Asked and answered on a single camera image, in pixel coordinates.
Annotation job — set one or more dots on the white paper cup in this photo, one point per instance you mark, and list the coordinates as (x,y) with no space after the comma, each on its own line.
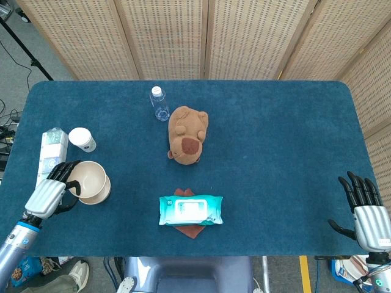
(81,138)

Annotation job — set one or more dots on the brown folded cloth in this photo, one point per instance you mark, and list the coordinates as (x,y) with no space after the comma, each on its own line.
(191,231)

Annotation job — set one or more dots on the olive trouser leg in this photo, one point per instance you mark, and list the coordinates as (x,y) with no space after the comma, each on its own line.
(52,285)

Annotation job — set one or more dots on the teal wet wipes pack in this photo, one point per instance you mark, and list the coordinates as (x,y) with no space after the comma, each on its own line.
(191,210)

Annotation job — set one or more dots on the brown capybara plush toy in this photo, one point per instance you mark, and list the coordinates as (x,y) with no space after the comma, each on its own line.
(187,135)

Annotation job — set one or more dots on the clear plastic water bottle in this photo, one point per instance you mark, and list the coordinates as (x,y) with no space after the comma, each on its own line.
(159,103)

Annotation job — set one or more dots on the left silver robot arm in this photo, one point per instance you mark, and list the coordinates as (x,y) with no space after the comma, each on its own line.
(16,241)

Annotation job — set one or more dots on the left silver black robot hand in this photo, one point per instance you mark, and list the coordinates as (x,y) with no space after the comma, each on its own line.
(50,193)

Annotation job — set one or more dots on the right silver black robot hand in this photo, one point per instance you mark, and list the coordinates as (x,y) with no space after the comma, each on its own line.
(369,222)

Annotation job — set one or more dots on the yellow floor tape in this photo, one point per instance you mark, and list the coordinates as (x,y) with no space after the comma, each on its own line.
(305,274)

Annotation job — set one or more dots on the blue table mat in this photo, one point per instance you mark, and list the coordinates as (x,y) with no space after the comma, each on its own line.
(259,171)

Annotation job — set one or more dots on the woven folding screen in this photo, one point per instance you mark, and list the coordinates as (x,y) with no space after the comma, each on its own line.
(214,36)

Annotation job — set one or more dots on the blue snack bag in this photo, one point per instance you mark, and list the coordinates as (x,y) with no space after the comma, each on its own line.
(24,270)

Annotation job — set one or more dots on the silver metal table leg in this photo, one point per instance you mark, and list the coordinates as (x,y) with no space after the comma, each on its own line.
(265,273)

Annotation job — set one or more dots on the cream bowl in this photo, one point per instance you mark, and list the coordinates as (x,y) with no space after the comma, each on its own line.
(88,178)
(97,195)

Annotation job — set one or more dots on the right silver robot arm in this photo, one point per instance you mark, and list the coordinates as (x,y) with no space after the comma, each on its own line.
(377,273)

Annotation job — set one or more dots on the tissue packs bundle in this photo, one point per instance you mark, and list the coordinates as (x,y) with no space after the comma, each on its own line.
(52,155)

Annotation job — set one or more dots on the white green sneaker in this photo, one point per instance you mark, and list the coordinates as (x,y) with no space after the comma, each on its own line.
(80,273)

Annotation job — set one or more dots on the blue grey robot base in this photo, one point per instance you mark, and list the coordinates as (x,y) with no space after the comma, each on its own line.
(186,274)

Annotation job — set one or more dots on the black tripod stand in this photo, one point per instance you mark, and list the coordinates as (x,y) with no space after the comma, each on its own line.
(26,50)

